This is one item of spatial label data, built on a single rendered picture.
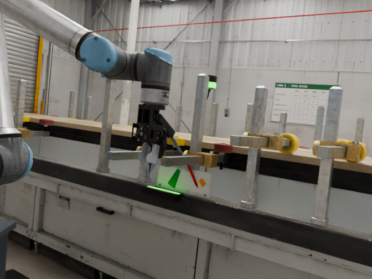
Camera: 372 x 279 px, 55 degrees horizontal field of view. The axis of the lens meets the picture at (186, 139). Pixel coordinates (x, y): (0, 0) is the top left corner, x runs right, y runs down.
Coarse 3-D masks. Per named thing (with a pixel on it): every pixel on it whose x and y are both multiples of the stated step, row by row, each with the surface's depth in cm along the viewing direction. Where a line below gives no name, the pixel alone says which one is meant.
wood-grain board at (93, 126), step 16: (80, 128) 210; (96, 128) 203; (112, 128) 202; (128, 128) 226; (208, 144) 162; (288, 160) 141; (304, 160) 138; (320, 160) 135; (336, 160) 134; (368, 160) 157
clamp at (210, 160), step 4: (184, 152) 143; (188, 152) 141; (192, 152) 140; (196, 152) 139; (200, 152) 141; (204, 152) 143; (204, 156) 137; (208, 156) 136; (212, 156) 136; (216, 156) 139; (204, 160) 137; (208, 160) 136; (212, 160) 136; (216, 160) 139; (196, 164) 139; (200, 164) 138; (204, 164) 137; (208, 164) 136; (212, 164) 136; (216, 164) 139
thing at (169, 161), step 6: (168, 156) 123; (174, 156) 125; (180, 156) 127; (186, 156) 129; (192, 156) 132; (198, 156) 134; (222, 156) 150; (162, 162) 120; (168, 162) 119; (174, 162) 122; (180, 162) 125; (186, 162) 128; (192, 162) 131; (198, 162) 135
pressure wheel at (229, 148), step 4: (216, 144) 151; (220, 144) 149; (224, 144) 149; (228, 144) 151; (216, 148) 151; (220, 148) 149; (224, 148) 149; (228, 148) 150; (220, 152) 152; (224, 152) 149; (228, 152) 150; (220, 164) 153; (220, 168) 153
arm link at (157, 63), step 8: (152, 48) 106; (144, 56) 107; (152, 56) 106; (160, 56) 106; (168, 56) 107; (144, 64) 107; (152, 64) 106; (160, 64) 106; (168, 64) 108; (144, 72) 107; (152, 72) 106; (160, 72) 106; (168, 72) 108; (144, 80) 108; (152, 80) 106; (160, 80) 107; (168, 80) 109; (152, 88) 106; (160, 88) 107; (168, 88) 109
